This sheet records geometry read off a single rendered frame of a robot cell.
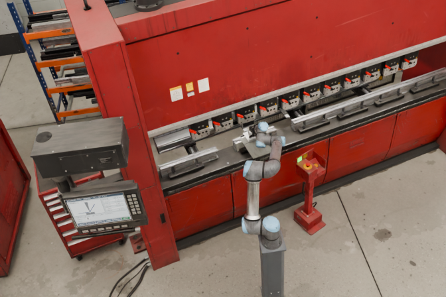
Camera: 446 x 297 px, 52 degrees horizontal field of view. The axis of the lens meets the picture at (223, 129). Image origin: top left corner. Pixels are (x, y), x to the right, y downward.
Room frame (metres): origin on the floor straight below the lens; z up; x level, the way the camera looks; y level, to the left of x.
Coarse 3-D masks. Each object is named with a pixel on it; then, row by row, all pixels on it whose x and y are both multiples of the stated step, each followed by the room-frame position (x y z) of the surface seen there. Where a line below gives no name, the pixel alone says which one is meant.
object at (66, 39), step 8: (48, 40) 4.69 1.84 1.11; (56, 40) 4.70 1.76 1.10; (64, 40) 4.71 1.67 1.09; (72, 40) 4.64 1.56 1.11; (48, 48) 4.47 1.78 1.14; (56, 48) 4.47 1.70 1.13; (64, 48) 4.44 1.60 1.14; (72, 48) 4.44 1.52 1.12; (40, 56) 4.38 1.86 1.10; (48, 56) 4.38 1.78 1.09; (56, 56) 4.39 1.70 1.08; (64, 56) 4.39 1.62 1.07
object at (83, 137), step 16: (48, 128) 2.10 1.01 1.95; (64, 128) 2.08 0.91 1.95; (80, 128) 2.06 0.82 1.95; (96, 128) 2.05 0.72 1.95; (112, 128) 2.03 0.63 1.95; (48, 144) 1.95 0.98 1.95; (64, 144) 1.94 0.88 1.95; (80, 144) 1.93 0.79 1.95; (96, 144) 1.91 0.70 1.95; (112, 144) 1.90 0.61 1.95; (128, 144) 2.07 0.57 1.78; (48, 160) 1.88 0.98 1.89; (64, 160) 1.88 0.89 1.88; (80, 160) 1.88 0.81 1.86; (96, 160) 1.89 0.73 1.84; (112, 160) 1.89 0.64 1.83; (48, 176) 1.88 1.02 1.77; (64, 176) 1.98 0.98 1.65; (64, 192) 1.97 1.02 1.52; (64, 208) 1.96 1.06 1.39
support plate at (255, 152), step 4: (240, 140) 2.85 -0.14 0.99; (244, 140) 2.84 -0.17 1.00; (248, 144) 2.78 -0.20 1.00; (252, 144) 2.78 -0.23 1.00; (248, 148) 2.73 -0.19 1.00; (252, 148) 2.72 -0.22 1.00; (256, 148) 2.72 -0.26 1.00; (260, 148) 2.71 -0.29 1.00; (264, 148) 2.71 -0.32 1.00; (268, 148) 2.70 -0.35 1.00; (252, 152) 2.68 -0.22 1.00; (256, 152) 2.67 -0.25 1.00; (260, 152) 2.67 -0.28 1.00; (264, 152) 2.66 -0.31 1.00; (268, 152) 2.66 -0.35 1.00; (252, 156) 2.63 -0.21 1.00; (256, 156) 2.63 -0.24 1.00
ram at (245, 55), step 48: (288, 0) 2.99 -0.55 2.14; (336, 0) 3.10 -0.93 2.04; (384, 0) 3.24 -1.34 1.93; (432, 0) 3.40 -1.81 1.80; (144, 48) 2.64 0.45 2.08; (192, 48) 2.74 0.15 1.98; (240, 48) 2.86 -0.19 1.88; (288, 48) 2.98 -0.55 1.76; (336, 48) 3.12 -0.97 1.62; (384, 48) 3.27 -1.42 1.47; (144, 96) 2.62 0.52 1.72; (192, 96) 2.73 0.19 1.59; (240, 96) 2.85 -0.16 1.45
